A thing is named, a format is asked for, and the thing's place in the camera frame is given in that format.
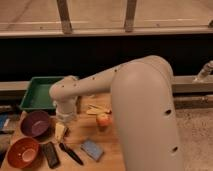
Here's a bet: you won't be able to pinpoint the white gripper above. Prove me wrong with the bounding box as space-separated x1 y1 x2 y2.
55 100 77 142

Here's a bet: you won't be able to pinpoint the black brush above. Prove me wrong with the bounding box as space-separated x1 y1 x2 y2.
58 128 85 166

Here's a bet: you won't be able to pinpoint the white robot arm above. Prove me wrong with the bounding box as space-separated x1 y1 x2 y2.
49 55 184 171

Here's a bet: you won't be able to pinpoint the black rectangular block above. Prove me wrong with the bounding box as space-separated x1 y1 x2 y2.
42 142 60 169

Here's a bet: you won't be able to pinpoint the purple bowl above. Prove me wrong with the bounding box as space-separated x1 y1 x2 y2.
20 110 51 137

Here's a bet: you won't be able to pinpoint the blue sponge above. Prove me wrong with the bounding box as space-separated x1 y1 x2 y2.
80 139 104 162

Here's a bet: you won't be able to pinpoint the wooden clothespin pieces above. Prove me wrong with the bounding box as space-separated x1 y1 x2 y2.
86 104 111 115

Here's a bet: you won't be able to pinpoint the green plastic tray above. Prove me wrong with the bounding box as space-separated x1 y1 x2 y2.
20 76 63 112

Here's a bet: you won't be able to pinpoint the orange bowl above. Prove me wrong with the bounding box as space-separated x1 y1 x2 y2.
7 137 39 169

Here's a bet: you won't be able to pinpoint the red yellow apple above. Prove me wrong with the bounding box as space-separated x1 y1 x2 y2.
96 113 111 127

